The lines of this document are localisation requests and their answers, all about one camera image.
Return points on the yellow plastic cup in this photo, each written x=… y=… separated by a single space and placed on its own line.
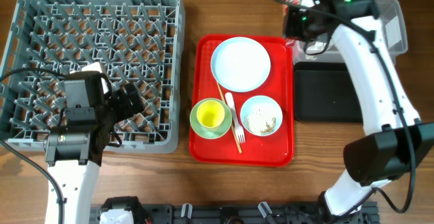
x=210 y=114

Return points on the wooden chopstick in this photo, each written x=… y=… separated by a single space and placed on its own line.
x=238 y=144

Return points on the black waste tray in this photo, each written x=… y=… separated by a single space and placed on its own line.
x=324 y=92

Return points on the white napkin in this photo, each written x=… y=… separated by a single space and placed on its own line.
x=313 y=49

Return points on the red snack wrapper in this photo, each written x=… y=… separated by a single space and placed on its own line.
x=289 y=42

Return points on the rice and food scraps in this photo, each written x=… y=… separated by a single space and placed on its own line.
x=260 y=124

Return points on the green saucer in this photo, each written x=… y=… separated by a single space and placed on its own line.
x=207 y=133

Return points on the large light blue plate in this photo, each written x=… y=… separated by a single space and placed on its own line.
x=240 y=64

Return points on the small light blue bowl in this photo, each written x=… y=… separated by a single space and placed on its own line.
x=264 y=105

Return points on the clear plastic bin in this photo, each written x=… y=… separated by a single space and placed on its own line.
x=394 y=30

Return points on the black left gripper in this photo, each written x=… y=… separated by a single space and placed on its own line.
x=121 y=97

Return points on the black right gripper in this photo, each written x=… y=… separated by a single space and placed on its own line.
x=291 y=30

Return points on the grey dishwasher rack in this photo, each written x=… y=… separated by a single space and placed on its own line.
x=138 y=42

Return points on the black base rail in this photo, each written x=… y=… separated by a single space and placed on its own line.
x=293 y=212

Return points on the white plastic fork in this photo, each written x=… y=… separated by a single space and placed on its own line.
x=239 y=132

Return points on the red plastic tray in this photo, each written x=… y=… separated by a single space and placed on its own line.
x=274 y=150

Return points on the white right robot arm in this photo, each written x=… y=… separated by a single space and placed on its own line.
x=395 y=139

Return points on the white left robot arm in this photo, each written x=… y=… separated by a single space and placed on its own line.
x=73 y=152

